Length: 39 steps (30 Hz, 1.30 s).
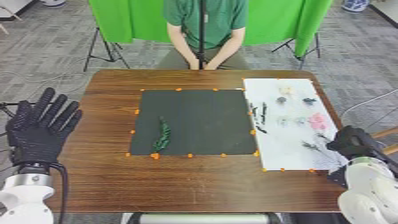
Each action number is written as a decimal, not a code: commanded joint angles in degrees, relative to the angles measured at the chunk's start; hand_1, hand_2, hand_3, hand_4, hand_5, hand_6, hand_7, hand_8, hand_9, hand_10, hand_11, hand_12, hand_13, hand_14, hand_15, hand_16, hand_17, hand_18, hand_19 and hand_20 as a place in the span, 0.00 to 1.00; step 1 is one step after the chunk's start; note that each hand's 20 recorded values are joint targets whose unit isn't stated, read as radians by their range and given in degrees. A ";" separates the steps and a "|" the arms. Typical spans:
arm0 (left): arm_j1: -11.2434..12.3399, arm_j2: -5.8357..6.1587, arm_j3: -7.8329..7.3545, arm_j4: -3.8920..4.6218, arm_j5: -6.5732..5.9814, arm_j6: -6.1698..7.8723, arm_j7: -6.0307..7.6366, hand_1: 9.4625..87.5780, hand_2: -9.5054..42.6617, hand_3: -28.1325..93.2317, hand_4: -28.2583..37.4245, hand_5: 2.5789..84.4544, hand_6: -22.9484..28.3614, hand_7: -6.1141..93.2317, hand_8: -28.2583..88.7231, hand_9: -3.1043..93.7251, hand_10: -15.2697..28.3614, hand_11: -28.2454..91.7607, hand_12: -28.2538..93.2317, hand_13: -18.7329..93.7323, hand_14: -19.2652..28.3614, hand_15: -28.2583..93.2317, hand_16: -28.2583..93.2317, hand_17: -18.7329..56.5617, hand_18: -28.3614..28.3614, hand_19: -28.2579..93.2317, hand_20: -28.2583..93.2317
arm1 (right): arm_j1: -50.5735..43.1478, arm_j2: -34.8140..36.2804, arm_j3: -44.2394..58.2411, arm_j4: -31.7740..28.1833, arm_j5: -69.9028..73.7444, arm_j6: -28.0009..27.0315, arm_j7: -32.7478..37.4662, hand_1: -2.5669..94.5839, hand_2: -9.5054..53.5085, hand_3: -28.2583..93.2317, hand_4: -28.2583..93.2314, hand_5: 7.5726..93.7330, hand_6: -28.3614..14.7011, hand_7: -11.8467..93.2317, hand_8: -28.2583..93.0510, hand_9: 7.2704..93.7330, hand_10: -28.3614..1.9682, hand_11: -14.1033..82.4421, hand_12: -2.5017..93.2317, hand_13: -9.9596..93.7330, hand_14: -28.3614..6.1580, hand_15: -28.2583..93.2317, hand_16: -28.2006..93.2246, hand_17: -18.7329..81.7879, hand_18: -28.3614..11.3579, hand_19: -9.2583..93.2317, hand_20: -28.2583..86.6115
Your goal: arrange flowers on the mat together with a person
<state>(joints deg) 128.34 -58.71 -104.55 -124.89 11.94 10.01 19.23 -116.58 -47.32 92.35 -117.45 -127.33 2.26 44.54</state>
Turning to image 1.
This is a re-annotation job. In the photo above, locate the blue and white vase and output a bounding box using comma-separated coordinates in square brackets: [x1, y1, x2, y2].
[39, 0, 70, 9]
[341, 0, 373, 14]

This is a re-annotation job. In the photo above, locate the black stand pole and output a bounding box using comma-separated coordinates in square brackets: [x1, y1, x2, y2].
[198, 0, 208, 71]

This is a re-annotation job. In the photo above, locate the green sprig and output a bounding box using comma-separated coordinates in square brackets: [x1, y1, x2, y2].
[151, 115, 174, 154]
[299, 139, 327, 155]

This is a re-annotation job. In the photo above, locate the pale flower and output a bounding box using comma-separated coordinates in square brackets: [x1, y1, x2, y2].
[274, 114, 309, 130]

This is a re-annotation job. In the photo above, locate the black cable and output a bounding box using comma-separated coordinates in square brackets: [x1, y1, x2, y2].
[48, 162, 71, 224]

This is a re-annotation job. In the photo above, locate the person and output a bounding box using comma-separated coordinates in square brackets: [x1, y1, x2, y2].
[155, 0, 253, 71]

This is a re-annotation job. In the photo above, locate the bunch of green sprigs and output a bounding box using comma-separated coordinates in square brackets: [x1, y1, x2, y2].
[247, 101, 272, 135]

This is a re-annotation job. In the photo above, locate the white sheet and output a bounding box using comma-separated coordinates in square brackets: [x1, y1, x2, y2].
[242, 77, 352, 173]

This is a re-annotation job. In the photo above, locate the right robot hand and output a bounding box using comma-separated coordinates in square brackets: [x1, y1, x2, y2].
[325, 124, 398, 175]

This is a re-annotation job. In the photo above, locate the black tripod stand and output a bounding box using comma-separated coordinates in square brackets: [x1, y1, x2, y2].
[82, 25, 134, 73]
[270, 31, 325, 71]

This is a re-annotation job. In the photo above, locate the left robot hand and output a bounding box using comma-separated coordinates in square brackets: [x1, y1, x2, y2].
[4, 87, 86, 167]

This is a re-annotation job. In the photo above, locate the dark mat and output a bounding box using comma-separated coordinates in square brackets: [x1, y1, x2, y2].
[128, 88, 261, 157]

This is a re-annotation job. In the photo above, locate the pale grey bar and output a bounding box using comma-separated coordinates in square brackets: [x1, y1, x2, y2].
[126, 212, 281, 224]

